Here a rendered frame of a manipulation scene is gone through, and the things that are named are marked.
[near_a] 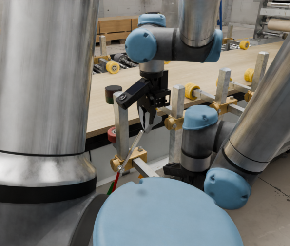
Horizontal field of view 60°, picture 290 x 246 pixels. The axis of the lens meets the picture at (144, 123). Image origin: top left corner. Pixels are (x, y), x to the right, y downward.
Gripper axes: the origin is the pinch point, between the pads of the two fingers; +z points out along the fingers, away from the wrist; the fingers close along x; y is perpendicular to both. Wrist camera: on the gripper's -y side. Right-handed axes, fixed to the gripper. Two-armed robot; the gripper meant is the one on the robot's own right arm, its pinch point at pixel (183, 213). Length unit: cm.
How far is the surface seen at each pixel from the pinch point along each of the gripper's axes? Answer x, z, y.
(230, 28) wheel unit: 177, -24, -138
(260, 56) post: 69, -32, -30
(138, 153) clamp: 1.4, -4.4, -28.2
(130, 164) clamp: -2.5, -1.4, -27.5
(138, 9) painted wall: 443, 6, -745
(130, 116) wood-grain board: 12, -7, -52
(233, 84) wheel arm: 73, -13, -45
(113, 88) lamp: -4.1, -29.9, -34.3
